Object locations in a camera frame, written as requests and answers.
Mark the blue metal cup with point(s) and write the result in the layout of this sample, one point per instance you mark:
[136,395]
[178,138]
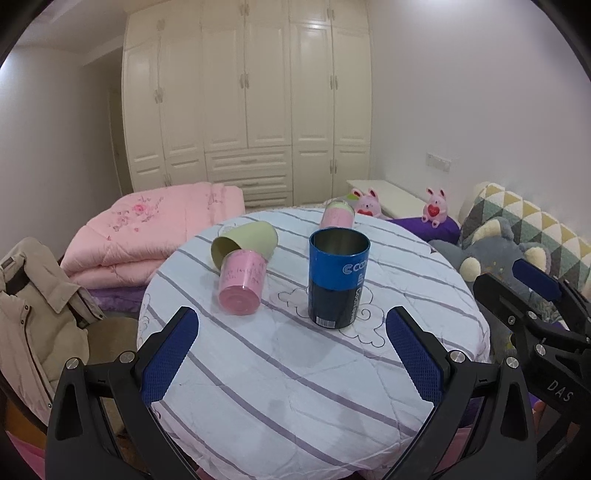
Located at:
[337,281]

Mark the beige jacket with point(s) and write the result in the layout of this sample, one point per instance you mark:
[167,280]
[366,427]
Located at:
[32,314]

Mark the purple cushion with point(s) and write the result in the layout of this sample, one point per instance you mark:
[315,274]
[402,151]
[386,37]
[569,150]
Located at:
[431,230]

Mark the pink and green cup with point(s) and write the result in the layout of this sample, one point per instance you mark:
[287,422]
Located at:
[336,217]

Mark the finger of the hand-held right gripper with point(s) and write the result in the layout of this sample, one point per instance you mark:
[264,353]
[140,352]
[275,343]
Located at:
[538,279]
[501,297]

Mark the white wall socket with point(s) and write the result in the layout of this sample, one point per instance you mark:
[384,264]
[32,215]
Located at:
[439,161]

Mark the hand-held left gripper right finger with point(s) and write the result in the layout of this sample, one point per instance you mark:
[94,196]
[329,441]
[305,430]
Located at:
[416,357]

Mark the folded pink quilt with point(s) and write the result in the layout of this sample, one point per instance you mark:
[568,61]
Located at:
[138,226]

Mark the striped white tablecloth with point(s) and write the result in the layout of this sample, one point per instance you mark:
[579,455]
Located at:
[277,392]

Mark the cream wardrobe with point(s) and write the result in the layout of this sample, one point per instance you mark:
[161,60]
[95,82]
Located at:
[249,92]

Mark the grey plush toy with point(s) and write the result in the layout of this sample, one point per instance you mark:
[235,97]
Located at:
[494,251]

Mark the triangle pattern pillow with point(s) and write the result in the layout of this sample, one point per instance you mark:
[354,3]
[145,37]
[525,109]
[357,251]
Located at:
[545,226]

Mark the pink rabbit plush toy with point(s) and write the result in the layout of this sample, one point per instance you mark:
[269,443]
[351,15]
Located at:
[368,203]
[435,208]

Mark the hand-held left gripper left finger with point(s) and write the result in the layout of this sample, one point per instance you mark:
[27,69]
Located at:
[165,362]

